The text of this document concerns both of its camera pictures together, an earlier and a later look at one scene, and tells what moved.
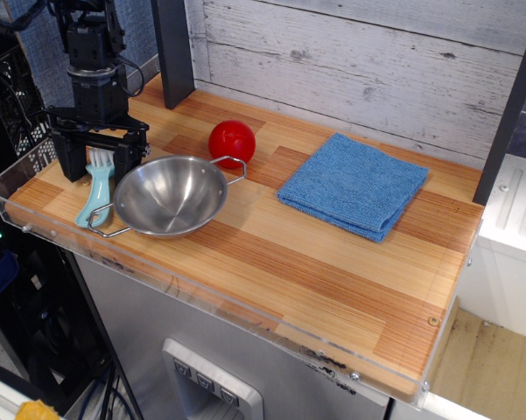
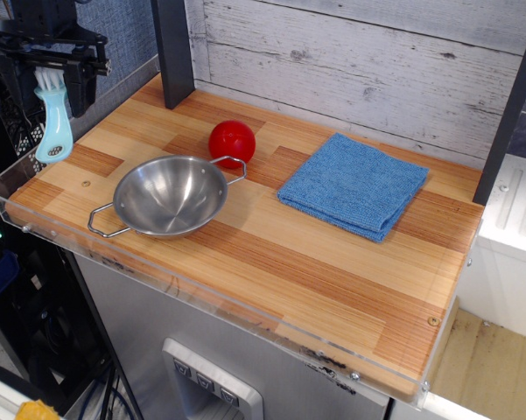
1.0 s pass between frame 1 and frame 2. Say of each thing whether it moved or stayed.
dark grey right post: stayed
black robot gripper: moved
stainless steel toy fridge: stayed
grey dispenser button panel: stayed
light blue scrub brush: moved
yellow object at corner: stayed
